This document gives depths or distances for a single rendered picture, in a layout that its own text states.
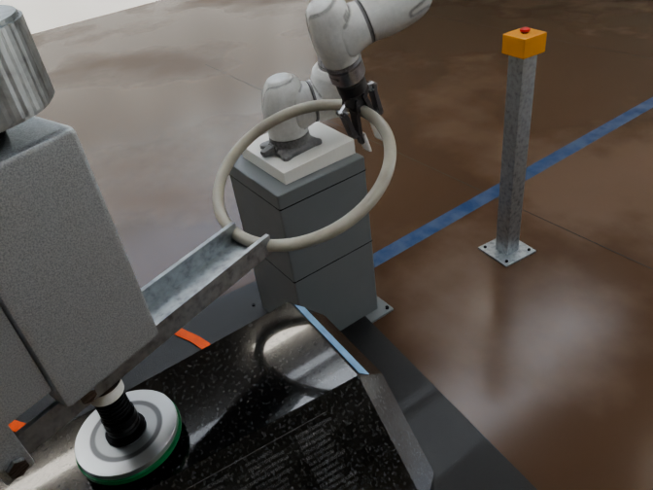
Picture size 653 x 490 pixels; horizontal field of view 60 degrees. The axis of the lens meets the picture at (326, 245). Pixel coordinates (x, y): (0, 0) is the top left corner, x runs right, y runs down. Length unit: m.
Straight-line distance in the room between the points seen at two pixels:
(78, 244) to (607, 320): 2.24
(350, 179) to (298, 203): 0.24
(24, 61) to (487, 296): 2.25
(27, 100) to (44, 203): 0.14
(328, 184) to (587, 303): 1.30
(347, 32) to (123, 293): 0.73
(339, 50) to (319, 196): 0.88
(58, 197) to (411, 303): 2.02
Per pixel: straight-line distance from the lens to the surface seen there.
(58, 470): 1.40
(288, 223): 2.09
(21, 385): 0.99
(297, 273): 2.23
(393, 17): 1.36
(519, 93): 2.55
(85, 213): 0.93
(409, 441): 1.44
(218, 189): 1.50
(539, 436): 2.26
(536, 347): 2.53
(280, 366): 1.39
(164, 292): 1.29
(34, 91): 0.87
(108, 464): 1.28
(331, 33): 1.33
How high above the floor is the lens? 1.81
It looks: 36 degrees down
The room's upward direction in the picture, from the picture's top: 8 degrees counter-clockwise
